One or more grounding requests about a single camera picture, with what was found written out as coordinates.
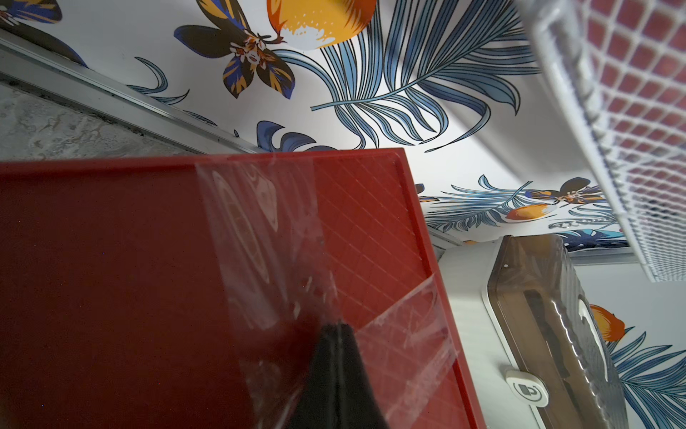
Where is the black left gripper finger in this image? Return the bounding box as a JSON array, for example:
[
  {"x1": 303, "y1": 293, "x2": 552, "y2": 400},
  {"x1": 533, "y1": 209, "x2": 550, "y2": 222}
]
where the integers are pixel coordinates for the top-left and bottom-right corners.
[{"x1": 287, "y1": 323, "x2": 388, "y2": 429}]

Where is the red drawer cabinet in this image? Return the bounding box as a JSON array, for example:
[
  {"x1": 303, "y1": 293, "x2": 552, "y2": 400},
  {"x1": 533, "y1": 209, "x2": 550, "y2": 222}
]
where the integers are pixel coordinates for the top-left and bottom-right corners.
[{"x1": 1, "y1": 149, "x2": 485, "y2": 428}]

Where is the white storage box brown lid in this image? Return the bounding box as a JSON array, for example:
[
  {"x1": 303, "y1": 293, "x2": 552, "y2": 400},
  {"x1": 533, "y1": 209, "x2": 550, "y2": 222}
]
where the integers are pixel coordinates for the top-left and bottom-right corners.
[{"x1": 439, "y1": 234, "x2": 629, "y2": 428}]

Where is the pink triangle item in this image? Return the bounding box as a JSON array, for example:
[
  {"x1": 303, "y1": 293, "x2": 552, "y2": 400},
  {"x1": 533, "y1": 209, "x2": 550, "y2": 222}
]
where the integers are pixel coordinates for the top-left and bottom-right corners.
[{"x1": 578, "y1": 1, "x2": 685, "y2": 178}]

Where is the clear wall shelf tray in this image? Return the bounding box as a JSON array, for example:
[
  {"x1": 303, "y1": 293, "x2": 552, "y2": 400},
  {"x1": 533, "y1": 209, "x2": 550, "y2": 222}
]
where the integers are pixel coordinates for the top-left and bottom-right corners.
[{"x1": 517, "y1": 1, "x2": 685, "y2": 282}]

